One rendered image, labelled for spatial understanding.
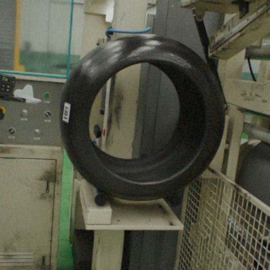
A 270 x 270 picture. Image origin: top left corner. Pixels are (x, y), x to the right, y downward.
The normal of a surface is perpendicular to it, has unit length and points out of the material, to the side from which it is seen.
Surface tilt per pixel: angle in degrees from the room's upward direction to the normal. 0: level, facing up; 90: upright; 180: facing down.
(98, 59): 58
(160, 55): 79
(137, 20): 90
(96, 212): 90
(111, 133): 90
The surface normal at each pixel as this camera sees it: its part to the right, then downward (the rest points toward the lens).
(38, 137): 0.20, 0.21
